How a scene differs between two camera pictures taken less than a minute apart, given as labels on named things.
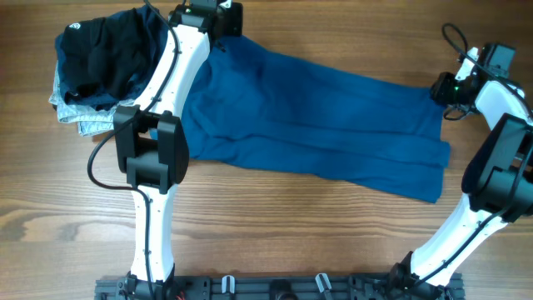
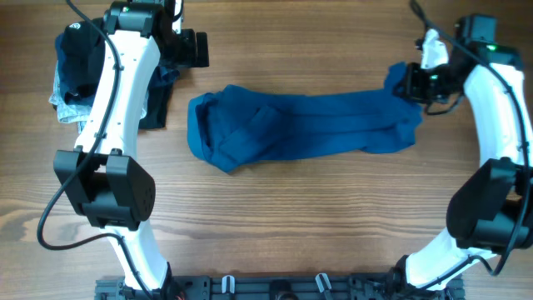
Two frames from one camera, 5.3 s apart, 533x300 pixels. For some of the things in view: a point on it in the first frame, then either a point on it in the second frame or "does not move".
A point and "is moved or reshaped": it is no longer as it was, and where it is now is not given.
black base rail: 281,287 does not move
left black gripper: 232,27 → 189,57
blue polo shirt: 274,111 is moved or reshaped
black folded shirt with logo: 106,55 does not move
